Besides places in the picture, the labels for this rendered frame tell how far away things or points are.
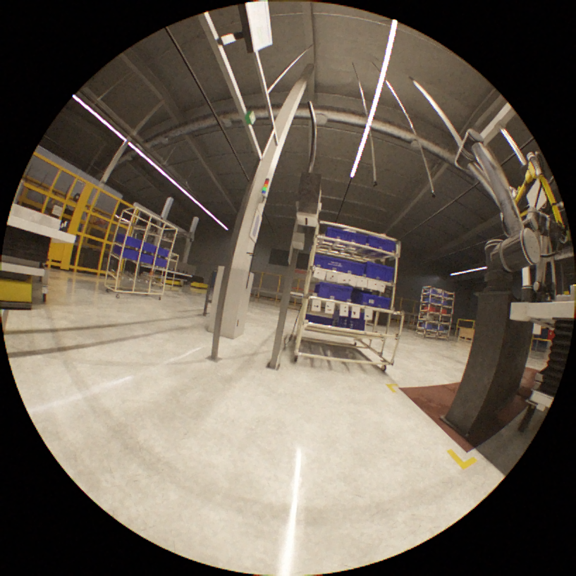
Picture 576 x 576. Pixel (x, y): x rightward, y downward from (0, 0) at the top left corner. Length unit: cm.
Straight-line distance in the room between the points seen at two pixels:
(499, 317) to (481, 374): 36
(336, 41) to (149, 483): 1037
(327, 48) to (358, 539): 1046
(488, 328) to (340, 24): 967
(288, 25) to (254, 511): 1043
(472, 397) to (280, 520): 119
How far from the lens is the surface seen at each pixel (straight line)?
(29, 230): 231
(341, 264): 209
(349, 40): 968
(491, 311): 134
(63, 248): 745
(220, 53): 147
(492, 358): 132
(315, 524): 73
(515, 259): 130
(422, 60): 1026
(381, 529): 81
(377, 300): 203
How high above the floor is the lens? 68
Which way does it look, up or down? 3 degrees up
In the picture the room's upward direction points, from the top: 11 degrees clockwise
